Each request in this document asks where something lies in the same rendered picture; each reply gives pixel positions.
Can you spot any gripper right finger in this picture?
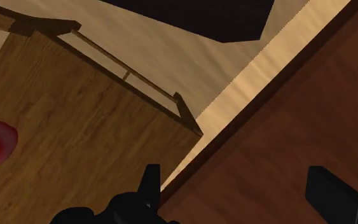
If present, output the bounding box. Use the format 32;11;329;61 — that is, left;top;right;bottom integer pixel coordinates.
305;165;358;224

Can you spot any reddish brown wooden table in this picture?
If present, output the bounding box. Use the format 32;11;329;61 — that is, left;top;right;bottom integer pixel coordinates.
158;0;358;224

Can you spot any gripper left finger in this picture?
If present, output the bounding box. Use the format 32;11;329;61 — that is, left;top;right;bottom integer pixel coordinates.
50;164;180;224

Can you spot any light brown wooden table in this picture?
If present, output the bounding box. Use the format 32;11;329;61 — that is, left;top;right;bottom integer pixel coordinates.
0;0;204;224

